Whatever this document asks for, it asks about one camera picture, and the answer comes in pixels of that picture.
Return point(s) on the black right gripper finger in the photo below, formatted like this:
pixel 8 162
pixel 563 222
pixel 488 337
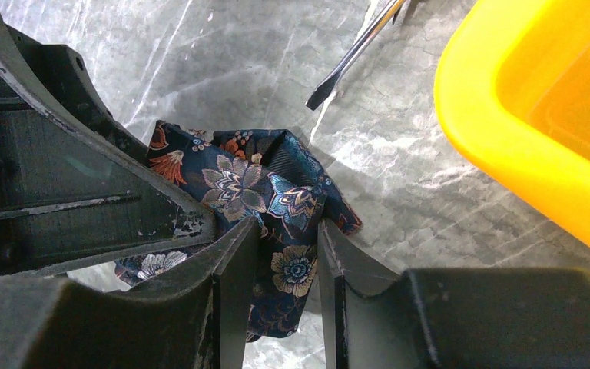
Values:
pixel 68 197
pixel 62 71

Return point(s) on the navy floral necktie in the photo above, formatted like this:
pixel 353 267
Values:
pixel 272 177

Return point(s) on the yellow plastic tray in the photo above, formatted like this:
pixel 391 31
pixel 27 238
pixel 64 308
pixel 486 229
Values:
pixel 512 94

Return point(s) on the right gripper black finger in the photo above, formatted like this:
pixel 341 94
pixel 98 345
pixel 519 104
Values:
pixel 192 316
pixel 448 317

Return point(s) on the black yellow handled screwdriver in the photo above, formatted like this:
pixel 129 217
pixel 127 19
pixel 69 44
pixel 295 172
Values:
pixel 324 89

